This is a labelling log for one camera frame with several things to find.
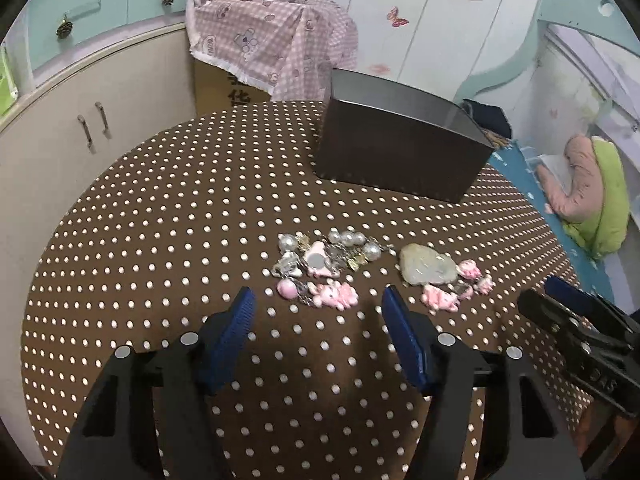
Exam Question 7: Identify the pink charm bracelet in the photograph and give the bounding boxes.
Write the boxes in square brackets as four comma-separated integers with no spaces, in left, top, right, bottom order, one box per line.
[420,258,497,313]

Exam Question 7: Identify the pale jade pendant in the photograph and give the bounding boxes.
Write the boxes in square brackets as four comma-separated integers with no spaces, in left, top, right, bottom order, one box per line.
[399,243,458,285]

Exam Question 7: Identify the pearl and silver charm bracelet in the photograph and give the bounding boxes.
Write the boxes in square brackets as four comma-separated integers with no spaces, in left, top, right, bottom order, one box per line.
[270,228,396,312]

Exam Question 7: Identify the dark metal jewelry box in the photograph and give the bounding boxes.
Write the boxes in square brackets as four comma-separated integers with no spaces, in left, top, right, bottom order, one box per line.
[314,68,494,204]

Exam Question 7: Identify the pink and green pillow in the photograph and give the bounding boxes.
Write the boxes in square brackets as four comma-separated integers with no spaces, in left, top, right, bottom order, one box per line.
[536,134,630,260]

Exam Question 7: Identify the blue bed mattress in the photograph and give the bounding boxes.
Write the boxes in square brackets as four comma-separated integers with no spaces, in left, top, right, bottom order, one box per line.
[489,142,614,300]

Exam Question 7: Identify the dark folded clothes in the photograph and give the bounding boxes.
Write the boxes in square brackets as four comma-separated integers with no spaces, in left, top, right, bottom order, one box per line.
[461,99,512,140]

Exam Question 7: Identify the brown polka dot tablecloth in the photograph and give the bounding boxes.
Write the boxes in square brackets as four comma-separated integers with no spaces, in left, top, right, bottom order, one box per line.
[22,103,590,479]

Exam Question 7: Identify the beige cabinet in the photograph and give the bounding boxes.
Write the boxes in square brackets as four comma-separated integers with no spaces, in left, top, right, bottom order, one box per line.
[1,23,195,466]

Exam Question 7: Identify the brown cardboard box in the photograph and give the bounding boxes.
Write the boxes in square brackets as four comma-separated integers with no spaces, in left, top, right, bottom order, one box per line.
[193,60,270,115]

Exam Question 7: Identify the pink checkered cloth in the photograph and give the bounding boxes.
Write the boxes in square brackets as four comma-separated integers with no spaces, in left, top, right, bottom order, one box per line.
[186,0,358,101]

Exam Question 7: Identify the mint green drawer unit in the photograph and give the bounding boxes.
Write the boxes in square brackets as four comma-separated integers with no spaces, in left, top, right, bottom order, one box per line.
[27,0,186,70]

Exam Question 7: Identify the mint green bed frame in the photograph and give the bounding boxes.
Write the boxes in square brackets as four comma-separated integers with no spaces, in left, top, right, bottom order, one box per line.
[454,0,639,103]

